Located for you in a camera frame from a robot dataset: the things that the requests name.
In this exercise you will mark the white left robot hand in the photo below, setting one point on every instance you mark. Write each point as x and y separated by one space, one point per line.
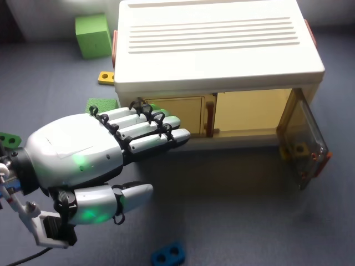
72 149

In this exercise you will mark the white toy cabinet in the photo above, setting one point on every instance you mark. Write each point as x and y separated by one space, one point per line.
210 47

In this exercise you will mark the small green foam block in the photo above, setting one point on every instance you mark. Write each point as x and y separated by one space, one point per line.
102 104

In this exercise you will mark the green two-hole block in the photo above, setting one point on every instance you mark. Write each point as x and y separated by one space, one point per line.
9 140

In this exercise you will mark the yellow block with hole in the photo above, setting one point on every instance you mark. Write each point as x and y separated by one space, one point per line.
106 78
301 149

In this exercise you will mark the large green foam block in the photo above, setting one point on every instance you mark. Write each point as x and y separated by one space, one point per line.
93 36

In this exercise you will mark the blue two-hole block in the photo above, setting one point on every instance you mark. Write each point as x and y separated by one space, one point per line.
166 253

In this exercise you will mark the grey table cloth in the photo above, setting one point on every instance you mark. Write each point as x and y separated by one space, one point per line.
222 221

